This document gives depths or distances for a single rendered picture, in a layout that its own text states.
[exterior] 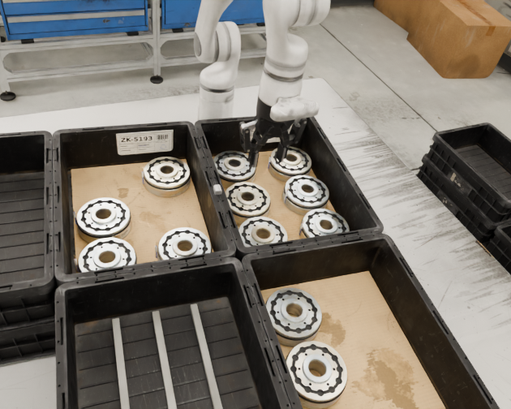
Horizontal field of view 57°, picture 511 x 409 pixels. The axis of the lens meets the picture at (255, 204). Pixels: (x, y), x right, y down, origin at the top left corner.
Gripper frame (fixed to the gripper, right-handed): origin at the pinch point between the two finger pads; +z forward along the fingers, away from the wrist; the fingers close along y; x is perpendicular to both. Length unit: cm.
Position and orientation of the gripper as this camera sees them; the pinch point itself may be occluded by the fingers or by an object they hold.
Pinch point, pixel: (267, 157)
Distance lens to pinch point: 95.6
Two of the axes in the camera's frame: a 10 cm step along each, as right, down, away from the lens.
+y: -9.0, 2.1, -3.7
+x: 4.1, 6.8, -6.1
